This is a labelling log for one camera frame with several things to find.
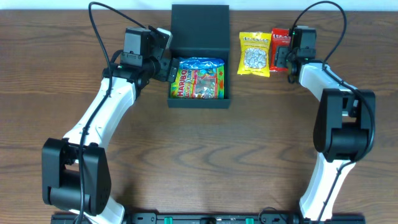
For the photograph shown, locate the red Hacks candy bag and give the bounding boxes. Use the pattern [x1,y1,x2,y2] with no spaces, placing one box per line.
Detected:
[270,28,291,72]

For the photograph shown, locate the yellow Hacks candy bag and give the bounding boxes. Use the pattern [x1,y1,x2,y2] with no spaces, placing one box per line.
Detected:
[237,32,272,77]

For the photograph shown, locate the blue Oreo cookie pack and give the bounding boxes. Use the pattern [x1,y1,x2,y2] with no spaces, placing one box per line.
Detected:
[179,57,224,70]

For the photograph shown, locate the Haribo worms gummy bag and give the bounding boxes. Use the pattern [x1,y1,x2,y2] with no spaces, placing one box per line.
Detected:
[170,65,225,99]

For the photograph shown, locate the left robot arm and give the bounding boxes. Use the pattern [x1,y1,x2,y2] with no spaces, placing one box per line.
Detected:
[42,26,179,223]

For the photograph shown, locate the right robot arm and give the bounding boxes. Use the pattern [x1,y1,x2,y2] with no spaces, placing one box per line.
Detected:
[272,26,376,223]

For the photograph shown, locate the dark green open box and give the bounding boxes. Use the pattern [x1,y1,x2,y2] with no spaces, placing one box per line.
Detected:
[167,4,231,109]

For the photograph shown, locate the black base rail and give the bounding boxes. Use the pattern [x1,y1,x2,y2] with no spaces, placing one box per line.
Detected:
[50,212,366,224]

